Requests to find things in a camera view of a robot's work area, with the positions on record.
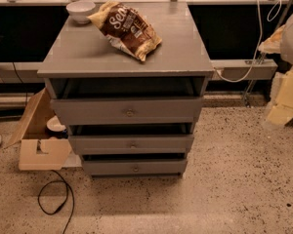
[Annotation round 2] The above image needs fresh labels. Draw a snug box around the white plate in box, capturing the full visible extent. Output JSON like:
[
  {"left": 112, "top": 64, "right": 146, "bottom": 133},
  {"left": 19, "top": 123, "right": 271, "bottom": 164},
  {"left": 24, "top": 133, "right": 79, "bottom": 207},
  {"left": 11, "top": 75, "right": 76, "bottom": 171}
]
[{"left": 46, "top": 116, "right": 65, "bottom": 133}]

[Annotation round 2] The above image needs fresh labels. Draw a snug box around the grey bottom drawer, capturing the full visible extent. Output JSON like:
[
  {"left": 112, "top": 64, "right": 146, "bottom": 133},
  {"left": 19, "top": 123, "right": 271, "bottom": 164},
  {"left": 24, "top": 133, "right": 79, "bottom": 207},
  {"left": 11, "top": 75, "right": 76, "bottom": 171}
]
[{"left": 82, "top": 159, "right": 188, "bottom": 176}]

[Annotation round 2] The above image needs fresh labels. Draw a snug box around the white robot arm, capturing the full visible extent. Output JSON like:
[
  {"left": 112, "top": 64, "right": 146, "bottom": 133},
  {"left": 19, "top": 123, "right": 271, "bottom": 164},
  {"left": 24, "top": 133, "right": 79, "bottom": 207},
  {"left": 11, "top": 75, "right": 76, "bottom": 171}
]
[{"left": 258, "top": 14, "right": 293, "bottom": 126}]

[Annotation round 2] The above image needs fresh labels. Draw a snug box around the black floor cable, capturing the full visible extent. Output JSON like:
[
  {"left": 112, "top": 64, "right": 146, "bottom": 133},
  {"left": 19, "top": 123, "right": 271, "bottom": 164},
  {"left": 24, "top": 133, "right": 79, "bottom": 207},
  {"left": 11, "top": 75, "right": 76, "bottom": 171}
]
[{"left": 37, "top": 170, "right": 75, "bottom": 234}]

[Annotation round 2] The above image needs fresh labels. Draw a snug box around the open cardboard box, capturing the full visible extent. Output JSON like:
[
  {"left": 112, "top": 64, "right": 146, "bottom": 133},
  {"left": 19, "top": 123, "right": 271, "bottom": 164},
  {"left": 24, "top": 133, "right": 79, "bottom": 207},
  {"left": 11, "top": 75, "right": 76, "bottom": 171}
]
[{"left": 7, "top": 89, "right": 71, "bottom": 171}]

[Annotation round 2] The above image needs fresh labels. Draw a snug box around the white ceramic bowl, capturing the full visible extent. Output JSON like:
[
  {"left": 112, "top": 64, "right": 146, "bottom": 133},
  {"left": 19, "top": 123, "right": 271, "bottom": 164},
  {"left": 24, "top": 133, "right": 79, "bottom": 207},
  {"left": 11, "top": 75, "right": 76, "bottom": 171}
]
[{"left": 66, "top": 1, "right": 96, "bottom": 24}]

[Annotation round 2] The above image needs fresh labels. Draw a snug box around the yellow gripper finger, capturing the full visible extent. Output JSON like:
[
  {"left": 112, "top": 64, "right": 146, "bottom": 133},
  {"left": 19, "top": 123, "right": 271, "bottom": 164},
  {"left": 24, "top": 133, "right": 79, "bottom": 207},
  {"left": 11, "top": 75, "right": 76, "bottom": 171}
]
[
  {"left": 258, "top": 25, "right": 285, "bottom": 54},
  {"left": 266, "top": 67, "right": 293, "bottom": 126}
]

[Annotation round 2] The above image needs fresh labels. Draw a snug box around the white hanging cable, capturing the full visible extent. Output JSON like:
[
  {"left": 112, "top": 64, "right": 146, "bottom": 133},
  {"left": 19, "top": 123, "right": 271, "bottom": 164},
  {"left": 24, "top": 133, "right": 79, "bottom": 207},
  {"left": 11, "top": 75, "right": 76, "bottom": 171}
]
[{"left": 214, "top": 0, "right": 293, "bottom": 84}]

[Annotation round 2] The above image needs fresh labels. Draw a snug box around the black wall cable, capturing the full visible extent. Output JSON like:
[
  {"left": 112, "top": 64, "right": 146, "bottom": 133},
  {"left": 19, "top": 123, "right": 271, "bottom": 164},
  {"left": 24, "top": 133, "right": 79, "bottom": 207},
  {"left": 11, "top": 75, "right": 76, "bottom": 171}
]
[{"left": 11, "top": 61, "right": 29, "bottom": 105}]

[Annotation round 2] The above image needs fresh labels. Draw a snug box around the grey drawer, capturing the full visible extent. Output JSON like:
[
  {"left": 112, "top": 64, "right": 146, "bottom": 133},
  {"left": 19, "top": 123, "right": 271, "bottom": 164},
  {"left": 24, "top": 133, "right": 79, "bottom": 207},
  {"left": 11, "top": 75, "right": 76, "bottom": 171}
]
[
  {"left": 82, "top": 159, "right": 188, "bottom": 176},
  {"left": 51, "top": 97, "right": 202, "bottom": 126},
  {"left": 68, "top": 135, "right": 194, "bottom": 155}
]

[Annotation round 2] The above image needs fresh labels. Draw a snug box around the grey top drawer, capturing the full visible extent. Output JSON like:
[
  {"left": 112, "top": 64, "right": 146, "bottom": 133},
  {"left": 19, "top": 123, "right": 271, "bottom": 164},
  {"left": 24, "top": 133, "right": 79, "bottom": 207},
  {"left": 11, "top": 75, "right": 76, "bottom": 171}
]
[{"left": 51, "top": 97, "right": 202, "bottom": 126}]

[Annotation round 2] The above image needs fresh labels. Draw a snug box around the metal diagonal pole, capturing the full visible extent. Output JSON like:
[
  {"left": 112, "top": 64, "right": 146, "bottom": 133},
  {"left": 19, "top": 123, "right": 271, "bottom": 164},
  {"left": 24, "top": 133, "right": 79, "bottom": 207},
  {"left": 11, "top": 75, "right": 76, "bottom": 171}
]
[{"left": 241, "top": 0, "right": 293, "bottom": 108}]

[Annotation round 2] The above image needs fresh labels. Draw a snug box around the grey drawer cabinet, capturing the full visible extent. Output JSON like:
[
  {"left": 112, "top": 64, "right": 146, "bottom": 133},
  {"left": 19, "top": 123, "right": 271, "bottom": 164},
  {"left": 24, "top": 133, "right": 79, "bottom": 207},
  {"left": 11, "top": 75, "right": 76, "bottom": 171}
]
[{"left": 38, "top": 3, "right": 213, "bottom": 163}]

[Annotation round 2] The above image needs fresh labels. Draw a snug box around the brown coffee pad bag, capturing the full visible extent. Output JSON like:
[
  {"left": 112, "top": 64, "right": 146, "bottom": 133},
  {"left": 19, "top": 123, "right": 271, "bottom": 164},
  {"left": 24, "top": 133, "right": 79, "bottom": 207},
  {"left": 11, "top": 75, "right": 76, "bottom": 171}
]
[{"left": 88, "top": 1, "right": 162, "bottom": 61}]

